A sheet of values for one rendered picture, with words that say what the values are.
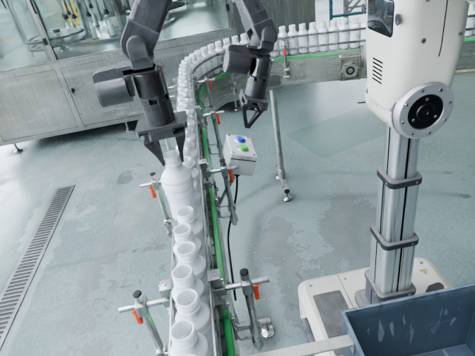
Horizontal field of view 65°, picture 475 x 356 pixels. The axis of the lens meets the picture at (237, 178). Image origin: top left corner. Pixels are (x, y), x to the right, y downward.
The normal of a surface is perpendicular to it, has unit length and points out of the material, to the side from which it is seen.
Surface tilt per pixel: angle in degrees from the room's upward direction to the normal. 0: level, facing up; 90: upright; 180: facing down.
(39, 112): 90
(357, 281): 0
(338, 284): 0
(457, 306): 90
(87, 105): 90
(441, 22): 90
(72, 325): 0
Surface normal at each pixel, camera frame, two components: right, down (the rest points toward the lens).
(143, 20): 0.09, 0.47
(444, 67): 0.15, 0.66
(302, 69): -0.18, 0.54
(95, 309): -0.15, -0.83
